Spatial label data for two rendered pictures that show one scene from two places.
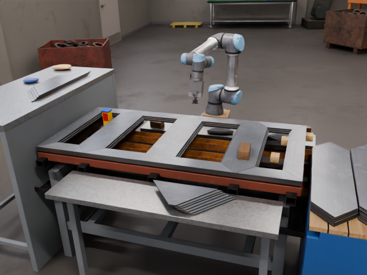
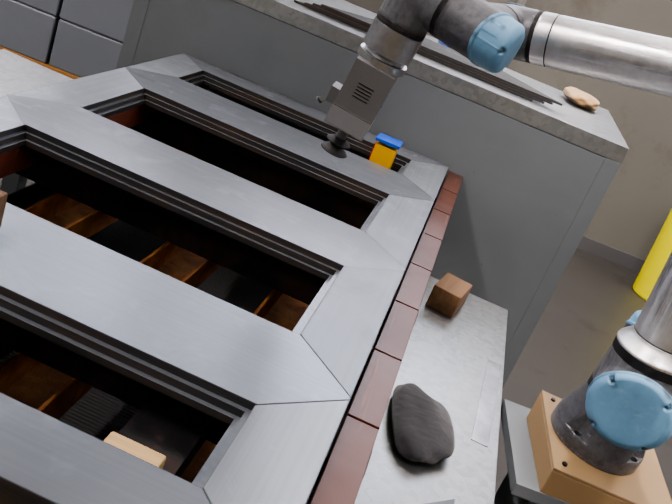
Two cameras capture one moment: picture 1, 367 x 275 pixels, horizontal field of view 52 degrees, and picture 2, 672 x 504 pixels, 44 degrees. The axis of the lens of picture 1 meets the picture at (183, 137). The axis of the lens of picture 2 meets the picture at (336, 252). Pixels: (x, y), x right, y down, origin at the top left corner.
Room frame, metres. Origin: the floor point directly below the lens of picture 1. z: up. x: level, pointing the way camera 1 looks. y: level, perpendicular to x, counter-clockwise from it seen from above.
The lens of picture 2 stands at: (2.12, -1.29, 1.34)
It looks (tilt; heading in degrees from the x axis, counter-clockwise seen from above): 22 degrees down; 76
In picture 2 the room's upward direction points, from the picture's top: 22 degrees clockwise
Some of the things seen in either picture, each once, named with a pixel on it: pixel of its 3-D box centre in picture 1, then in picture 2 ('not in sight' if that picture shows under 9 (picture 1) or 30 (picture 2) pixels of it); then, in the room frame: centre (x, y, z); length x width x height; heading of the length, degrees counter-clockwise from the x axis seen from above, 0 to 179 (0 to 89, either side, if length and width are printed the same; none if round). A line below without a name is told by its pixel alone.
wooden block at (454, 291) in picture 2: (157, 123); (449, 294); (2.75, 0.20, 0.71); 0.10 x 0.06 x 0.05; 60
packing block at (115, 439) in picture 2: (285, 141); (123, 472); (2.17, -0.65, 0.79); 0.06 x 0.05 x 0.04; 161
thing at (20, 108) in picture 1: (35, 90); (397, 43); (2.65, 1.06, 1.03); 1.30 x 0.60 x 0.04; 161
